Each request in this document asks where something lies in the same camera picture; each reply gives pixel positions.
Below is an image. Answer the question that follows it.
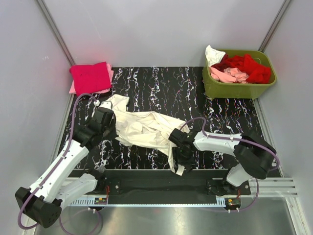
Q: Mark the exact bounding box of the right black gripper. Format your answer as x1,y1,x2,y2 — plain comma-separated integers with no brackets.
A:
172,145,197,173

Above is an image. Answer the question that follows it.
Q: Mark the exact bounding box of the cream white t shirt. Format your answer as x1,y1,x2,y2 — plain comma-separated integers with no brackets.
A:
98,94,190,176

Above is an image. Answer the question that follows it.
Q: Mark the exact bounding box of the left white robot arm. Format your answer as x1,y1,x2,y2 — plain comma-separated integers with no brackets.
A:
15,101,117,229

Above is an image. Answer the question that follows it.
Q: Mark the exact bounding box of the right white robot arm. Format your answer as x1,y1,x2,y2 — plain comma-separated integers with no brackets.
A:
169,129,278,194

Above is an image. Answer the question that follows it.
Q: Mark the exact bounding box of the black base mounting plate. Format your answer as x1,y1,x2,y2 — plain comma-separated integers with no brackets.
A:
47,168,282,205

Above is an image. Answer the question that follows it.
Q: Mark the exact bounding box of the folded magenta t shirt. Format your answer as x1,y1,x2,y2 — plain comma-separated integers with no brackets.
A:
69,61,113,96

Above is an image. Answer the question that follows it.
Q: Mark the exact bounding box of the olive green plastic bin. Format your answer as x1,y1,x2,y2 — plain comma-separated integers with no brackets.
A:
202,49,277,99

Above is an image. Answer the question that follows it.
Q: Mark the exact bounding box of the pink cloth in bin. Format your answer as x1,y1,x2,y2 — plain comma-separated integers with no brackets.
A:
210,67,249,84

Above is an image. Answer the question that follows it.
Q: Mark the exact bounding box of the dark red cloth in bin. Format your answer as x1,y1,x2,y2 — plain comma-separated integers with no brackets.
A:
211,54,229,72

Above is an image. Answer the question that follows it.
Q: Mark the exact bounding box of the white cloth in bin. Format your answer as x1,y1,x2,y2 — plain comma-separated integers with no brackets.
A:
205,45,226,67

